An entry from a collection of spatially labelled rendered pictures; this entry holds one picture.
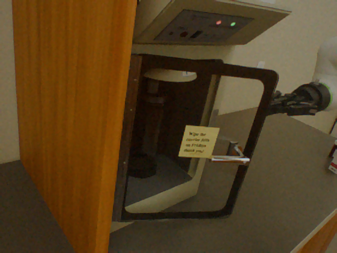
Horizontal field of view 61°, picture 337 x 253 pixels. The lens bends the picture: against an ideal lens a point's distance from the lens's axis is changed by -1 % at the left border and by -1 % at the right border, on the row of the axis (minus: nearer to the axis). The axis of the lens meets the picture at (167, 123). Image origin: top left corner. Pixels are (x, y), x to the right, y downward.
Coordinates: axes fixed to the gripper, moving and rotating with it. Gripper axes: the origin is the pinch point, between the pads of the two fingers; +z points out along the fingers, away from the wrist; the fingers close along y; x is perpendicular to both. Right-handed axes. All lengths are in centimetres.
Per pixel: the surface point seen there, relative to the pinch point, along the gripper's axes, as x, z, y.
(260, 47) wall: -1, -80, -55
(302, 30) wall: -12, -122, -55
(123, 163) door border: 11.8, 35.3, -9.8
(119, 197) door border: 20.9, 35.2, -9.8
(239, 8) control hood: -21.5, 21.5, -0.8
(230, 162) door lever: 7.7, 18.6, 4.5
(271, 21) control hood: -19.9, 7.6, -2.3
